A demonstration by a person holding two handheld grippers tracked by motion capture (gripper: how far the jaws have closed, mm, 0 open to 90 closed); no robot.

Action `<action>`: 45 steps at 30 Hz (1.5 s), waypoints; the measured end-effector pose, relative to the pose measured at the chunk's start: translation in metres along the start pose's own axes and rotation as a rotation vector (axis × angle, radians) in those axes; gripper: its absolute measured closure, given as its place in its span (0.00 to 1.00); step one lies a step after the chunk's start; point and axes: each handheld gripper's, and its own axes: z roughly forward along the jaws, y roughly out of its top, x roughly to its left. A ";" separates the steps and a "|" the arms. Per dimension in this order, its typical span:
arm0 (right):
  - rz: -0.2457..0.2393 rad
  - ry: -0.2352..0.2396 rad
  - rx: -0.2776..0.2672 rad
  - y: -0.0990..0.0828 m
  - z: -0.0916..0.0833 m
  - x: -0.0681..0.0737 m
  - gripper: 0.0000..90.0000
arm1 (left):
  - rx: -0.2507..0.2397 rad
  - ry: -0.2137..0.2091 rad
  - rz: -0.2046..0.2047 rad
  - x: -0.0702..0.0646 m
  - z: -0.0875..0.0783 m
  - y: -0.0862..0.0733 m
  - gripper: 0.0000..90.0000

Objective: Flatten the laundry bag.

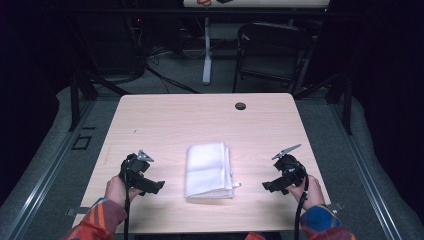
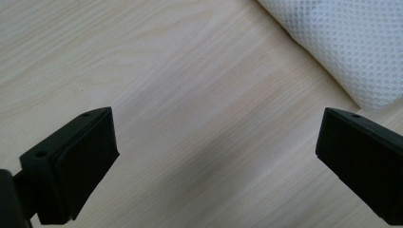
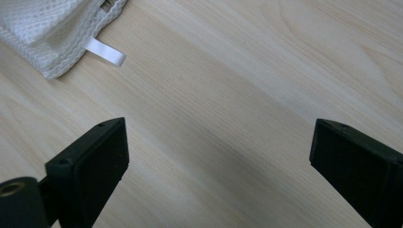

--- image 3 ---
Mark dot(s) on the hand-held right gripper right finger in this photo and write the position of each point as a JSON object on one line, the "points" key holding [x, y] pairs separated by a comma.
{"points": [[358, 164]]}

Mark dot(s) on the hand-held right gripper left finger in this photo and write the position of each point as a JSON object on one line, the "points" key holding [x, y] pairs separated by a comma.
{"points": [[85, 171]]}

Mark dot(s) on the white mesh laundry bag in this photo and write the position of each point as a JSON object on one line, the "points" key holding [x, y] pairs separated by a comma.
{"points": [[44, 31]]}

